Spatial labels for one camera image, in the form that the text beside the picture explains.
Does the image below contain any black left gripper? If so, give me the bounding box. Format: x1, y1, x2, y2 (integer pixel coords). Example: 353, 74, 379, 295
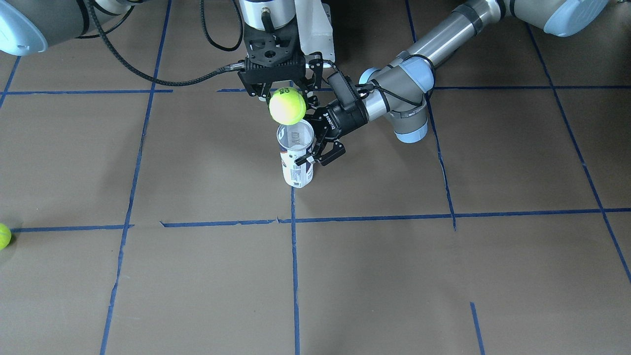
295, 100, 369, 166

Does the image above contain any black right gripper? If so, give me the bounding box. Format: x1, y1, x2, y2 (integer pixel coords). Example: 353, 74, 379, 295
238, 22, 324, 109

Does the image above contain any clear tennis ball can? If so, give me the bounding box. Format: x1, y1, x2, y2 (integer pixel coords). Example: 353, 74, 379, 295
276, 120, 314, 188

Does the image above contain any yellow Wilson tennis ball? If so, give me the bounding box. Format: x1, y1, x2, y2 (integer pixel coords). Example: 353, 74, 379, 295
268, 87, 307, 126

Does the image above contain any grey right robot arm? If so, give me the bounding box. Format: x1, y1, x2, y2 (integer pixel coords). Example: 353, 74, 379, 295
0, 0, 335, 100

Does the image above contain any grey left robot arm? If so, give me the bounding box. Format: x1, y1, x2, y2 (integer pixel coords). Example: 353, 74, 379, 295
295, 0, 608, 166

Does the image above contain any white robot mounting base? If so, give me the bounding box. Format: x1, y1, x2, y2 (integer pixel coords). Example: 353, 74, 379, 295
294, 0, 336, 62

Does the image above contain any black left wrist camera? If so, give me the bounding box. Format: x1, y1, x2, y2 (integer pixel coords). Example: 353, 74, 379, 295
327, 72, 359, 111

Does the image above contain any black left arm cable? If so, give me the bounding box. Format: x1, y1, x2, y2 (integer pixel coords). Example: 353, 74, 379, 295
320, 58, 427, 109

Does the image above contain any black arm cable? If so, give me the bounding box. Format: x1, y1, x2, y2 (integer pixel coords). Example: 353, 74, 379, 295
320, 58, 427, 109
84, 0, 273, 87

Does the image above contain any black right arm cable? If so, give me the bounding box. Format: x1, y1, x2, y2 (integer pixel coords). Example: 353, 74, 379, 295
84, 0, 273, 87

